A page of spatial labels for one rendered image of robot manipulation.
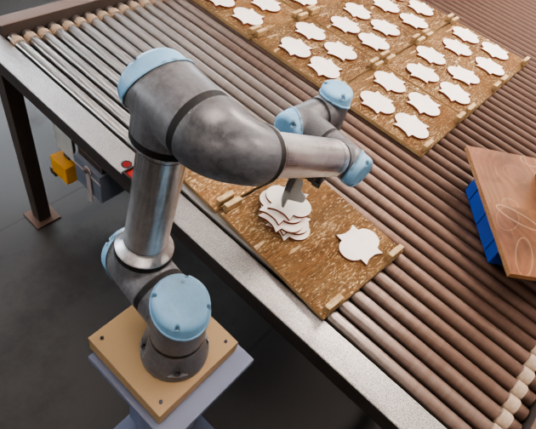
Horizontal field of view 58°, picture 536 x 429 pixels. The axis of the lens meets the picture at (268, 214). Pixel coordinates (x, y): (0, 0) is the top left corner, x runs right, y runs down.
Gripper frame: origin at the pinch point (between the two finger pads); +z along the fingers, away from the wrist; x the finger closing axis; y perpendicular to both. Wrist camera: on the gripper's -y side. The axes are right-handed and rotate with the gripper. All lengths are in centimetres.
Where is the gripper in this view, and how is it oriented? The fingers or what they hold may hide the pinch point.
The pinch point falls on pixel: (293, 190)
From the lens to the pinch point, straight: 133.0
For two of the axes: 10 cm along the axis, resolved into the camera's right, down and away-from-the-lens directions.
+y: 8.5, 4.9, -1.9
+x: 4.9, -6.0, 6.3
